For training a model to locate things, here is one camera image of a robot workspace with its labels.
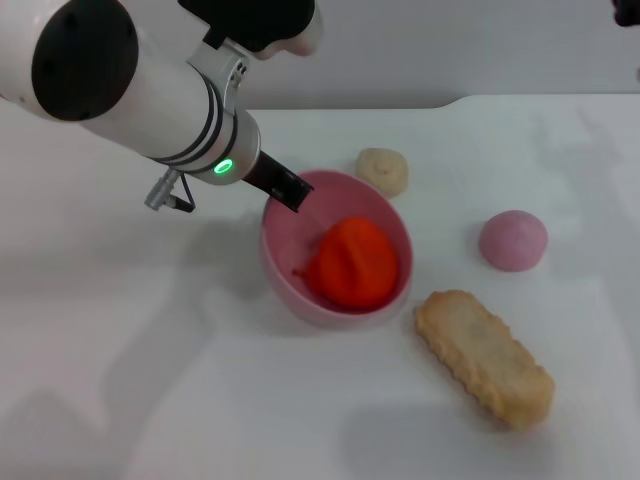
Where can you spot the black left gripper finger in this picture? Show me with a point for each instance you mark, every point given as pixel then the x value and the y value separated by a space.
pixel 292 190

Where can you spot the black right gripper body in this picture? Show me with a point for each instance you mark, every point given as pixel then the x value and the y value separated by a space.
pixel 627 12

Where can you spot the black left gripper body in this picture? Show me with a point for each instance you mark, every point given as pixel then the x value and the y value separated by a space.
pixel 262 172

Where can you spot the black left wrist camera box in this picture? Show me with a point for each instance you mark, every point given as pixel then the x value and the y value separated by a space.
pixel 260 20

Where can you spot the cream steamed bun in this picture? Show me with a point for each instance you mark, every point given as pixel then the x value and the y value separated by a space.
pixel 382 170

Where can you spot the pink plastic bowl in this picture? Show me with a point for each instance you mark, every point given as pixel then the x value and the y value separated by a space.
pixel 290 250

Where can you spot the orange toy fruit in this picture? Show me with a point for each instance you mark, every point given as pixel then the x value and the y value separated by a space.
pixel 357 262

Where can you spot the pink round bun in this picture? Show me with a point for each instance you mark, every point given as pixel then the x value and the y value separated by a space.
pixel 512 241

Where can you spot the long golden bread loaf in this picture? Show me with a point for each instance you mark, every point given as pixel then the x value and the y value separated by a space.
pixel 482 357

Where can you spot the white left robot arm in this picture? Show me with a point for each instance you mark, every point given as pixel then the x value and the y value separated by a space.
pixel 130 85

